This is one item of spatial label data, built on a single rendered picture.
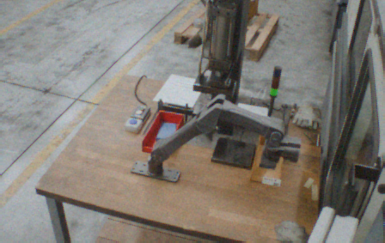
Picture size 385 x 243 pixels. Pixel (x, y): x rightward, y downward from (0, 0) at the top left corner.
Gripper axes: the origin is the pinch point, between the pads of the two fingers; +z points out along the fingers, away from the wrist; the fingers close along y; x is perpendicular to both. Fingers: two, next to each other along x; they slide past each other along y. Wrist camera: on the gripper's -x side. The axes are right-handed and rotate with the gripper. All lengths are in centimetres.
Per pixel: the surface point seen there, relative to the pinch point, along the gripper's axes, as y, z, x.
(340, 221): -36, -79, -16
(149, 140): 0, 13, 53
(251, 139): 14.8, 21.0, 9.5
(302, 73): 180, 232, -23
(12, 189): -32, 104, 163
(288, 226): -26.3, -8.4, -12.6
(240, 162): -1.3, 8.3, 11.4
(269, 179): -6.9, 3.1, -2.1
